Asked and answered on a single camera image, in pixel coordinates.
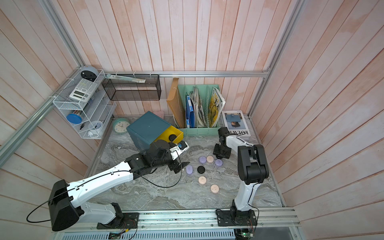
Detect LOEWE book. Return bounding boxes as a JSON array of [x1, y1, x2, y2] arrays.
[[222, 111, 251, 140]]

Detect purple earphone case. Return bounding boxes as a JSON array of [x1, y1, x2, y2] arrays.
[[186, 165, 194, 175], [215, 159, 223, 167], [199, 156, 207, 164]]

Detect green alarm clock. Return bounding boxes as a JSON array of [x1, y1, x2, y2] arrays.
[[113, 118, 130, 134]]

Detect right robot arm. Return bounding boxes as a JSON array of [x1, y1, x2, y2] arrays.
[[213, 127, 270, 222]]

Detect brown envelope folder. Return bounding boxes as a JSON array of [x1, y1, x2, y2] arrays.
[[167, 78, 186, 129]]

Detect yellow magazine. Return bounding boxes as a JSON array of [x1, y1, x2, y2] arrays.
[[208, 87, 226, 128]]

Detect teal drawer cabinet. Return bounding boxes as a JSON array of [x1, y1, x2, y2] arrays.
[[127, 111, 171, 151]]

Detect black earphone case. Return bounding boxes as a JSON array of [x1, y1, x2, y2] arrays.
[[197, 166, 206, 174], [169, 134, 177, 142]]

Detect blue binder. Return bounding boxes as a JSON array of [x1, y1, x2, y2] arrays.
[[186, 95, 196, 128]]

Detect pink earphone case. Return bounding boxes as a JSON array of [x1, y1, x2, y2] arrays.
[[198, 176, 207, 185], [206, 156, 215, 163], [210, 184, 220, 194]]

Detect purple earphone case left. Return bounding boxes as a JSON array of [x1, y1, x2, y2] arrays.
[[186, 165, 194, 175]]

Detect pink earphone case middle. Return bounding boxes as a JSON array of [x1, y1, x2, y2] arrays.
[[198, 176, 207, 185]]

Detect white calculator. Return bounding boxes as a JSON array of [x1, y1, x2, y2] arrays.
[[69, 79, 97, 102]]

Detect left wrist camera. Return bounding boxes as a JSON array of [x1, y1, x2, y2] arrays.
[[170, 141, 190, 160]]

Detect round grey speaker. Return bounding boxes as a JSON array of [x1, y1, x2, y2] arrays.
[[81, 66, 99, 82]]

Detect green file organizer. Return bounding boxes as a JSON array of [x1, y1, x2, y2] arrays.
[[178, 85, 222, 137]]

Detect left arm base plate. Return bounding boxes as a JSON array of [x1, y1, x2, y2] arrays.
[[97, 213, 140, 230]]

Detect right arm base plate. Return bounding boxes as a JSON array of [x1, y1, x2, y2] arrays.
[[215, 209, 259, 227]]

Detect black mesh basket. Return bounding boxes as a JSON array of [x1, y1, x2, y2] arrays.
[[102, 74, 162, 101]]

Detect white wire shelf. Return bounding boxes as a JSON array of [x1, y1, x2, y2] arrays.
[[53, 69, 116, 140]]

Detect pink earphone case top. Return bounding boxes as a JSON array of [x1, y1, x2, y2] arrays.
[[206, 156, 215, 163]]

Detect blue lid jar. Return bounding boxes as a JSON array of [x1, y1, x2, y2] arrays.
[[66, 110, 83, 125]]

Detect purple earphone case top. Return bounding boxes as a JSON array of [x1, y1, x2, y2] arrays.
[[199, 156, 207, 164]]

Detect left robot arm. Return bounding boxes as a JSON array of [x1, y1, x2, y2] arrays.
[[48, 140, 189, 232]]

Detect newspapers in organizer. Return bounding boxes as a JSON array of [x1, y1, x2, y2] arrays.
[[190, 87, 208, 128]]

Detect pink earphone case bottom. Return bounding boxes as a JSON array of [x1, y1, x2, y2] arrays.
[[210, 184, 220, 194]]

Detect purple earphone case right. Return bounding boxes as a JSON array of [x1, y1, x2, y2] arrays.
[[215, 159, 223, 167]]

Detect yellow drawer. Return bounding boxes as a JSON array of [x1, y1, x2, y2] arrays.
[[155, 126, 184, 145]]

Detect ruler on basket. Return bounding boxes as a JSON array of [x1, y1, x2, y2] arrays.
[[105, 74, 146, 84]]

